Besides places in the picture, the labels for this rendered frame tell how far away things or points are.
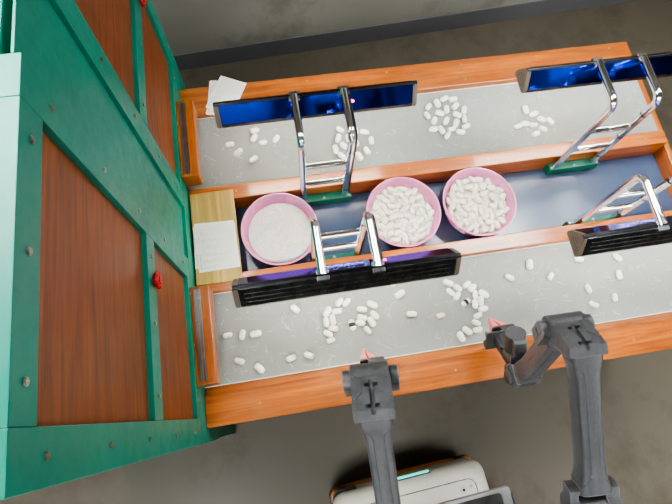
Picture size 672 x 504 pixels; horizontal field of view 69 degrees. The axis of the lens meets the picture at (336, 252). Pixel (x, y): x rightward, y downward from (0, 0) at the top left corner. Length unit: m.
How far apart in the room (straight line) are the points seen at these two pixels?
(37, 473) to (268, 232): 1.21
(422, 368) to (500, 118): 1.02
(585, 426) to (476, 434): 1.37
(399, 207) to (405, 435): 1.10
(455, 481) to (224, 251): 1.26
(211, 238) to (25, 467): 1.15
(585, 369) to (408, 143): 1.12
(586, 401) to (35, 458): 0.93
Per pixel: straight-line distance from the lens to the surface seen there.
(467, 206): 1.85
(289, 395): 1.60
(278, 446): 2.37
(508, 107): 2.12
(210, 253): 1.70
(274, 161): 1.85
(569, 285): 1.89
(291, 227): 1.74
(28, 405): 0.69
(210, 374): 1.53
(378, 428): 0.93
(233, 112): 1.55
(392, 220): 1.79
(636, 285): 2.02
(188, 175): 1.73
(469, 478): 2.19
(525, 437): 2.56
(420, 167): 1.85
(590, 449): 1.18
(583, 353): 1.08
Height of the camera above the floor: 2.36
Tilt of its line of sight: 72 degrees down
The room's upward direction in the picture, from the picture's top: 8 degrees clockwise
